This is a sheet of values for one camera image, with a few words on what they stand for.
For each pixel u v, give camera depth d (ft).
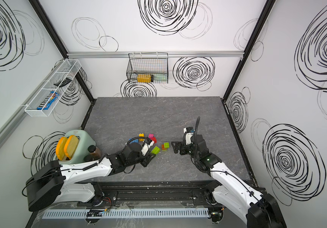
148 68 3.25
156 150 2.65
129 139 2.06
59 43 2.78
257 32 2.65
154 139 3.09
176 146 2.36
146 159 2.33
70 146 2.31
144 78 2.85
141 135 3.14
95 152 2.71
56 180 1.39
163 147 2.87
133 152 2.02
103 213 2.28
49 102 2.27
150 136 3.17
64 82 2.61
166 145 2.90
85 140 2.62
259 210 1.28
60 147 2.26
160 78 2.87
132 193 2.53
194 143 1.94
